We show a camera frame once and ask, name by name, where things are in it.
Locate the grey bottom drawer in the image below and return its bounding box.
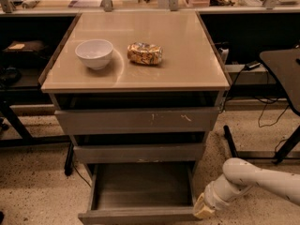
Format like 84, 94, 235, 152
78, 162, 196, 225

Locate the grey drawer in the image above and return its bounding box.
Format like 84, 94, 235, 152
50, 91, 225, 136
74, 131, 208, 163
78, 162, 196, 225

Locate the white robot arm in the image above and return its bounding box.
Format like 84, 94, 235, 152
193, 157, 300, 219

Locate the grey top drawer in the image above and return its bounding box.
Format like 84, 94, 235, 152
50, 91, 225, 136

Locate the grey middle drawer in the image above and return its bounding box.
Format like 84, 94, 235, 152
74, 131, 208, 163

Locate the grey drawer cabinet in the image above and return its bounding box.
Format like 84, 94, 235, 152
41, 11, 230, 173

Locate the black power adapter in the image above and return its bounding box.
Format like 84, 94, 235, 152
244, 61, 261, 70

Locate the gold foil snack bag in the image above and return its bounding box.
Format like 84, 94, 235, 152
127, 42, 162, 65

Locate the black side table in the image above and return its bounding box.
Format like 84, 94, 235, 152
260, 49, 300, 164

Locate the white bowl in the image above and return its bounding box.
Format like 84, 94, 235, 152
75, 39, 113, 70

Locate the black left desk frame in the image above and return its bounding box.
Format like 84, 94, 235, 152
0, 91, 73, 176

